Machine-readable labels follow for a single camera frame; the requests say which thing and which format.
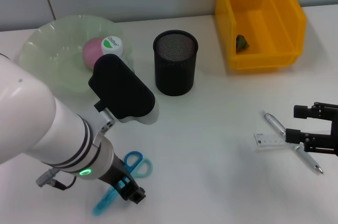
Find yellow plastic bin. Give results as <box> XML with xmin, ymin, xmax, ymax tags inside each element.
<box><xmin>214</xmin><ymin>0</ymin><xmax>307</xmax><ymax>71</ymax></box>

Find grey ballpoint pen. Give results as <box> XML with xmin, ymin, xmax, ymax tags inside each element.
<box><xmin>261</xmin><ymin>110</ymin><xmax>324</xmax><ymax>174</ymax></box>

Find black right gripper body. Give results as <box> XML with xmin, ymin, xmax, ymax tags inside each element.
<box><xmin>330</xmin><ymin>117</ymin><xmax>338</xmax><ymax>136</ymax></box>

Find clear green-label water bottle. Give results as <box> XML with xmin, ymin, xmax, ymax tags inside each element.
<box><xmin>100</xmin><ymin>35</ymin><xmax>161</xmax><ymax>126</ymax></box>

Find blue capped scissors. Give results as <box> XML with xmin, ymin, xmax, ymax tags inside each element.
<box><xmin>91</xmin><ymin>151</ymin><xmax>154</xmax><ymax>217</ymax></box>

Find translucent green fruit plate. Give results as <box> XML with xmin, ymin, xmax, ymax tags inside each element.
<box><xmin>18</xmin><ymin>14</ymin><xmax>134</xmax><ymax>98</ymax></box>

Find pink peach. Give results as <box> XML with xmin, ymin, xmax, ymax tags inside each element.
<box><xmin>82</xmin><ymin>38</ymin><xmax>104</xmax><ymax>70</ymax></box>

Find green plastic scrap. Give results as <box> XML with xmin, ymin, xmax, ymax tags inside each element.
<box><xmin>236</xmin><ymin>34</ymin><xmax>250</xmax><ymax>52</ymax></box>

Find clear plastic ruler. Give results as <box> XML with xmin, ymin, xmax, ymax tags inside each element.
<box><xmin>252</xmin><ymin>131</ymin><xmax>302</xmax><ymax>151</ymax></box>

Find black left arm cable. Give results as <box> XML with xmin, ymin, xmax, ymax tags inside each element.
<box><xmin>35</xmin><ymin>167</ymin><xmax>78</xmax><ymax>191</ymax></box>

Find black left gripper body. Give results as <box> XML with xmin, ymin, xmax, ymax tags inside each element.
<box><xmin>97</xmin><ymin>152</ymin><xmax>135</xmax><ymax>193</ymax></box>

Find black mesh pen cup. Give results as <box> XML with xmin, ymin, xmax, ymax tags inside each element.
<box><xmin>152</xmin><ymin>30</ymin><xmax>199</xmax><ymax>97</ymax></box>

